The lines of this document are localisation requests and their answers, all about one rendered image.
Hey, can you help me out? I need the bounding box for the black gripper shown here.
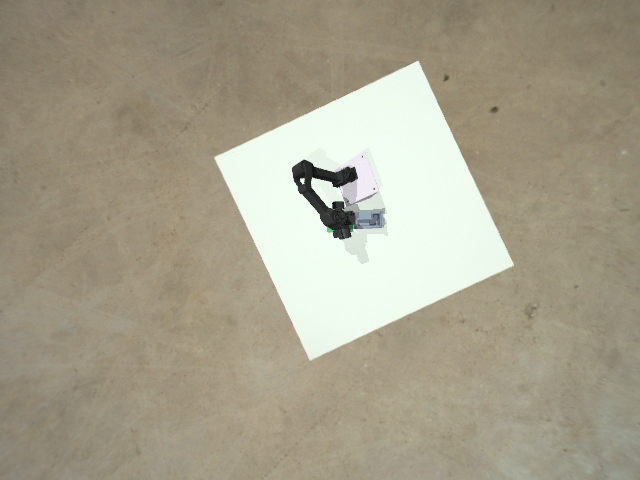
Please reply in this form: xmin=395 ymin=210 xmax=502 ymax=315
xmin=332 ymin=201 xmax=344 ymax=238

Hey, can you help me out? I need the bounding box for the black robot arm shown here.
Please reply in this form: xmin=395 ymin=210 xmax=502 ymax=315
xmin=292 ymin=160 xmax=358 ymax=240

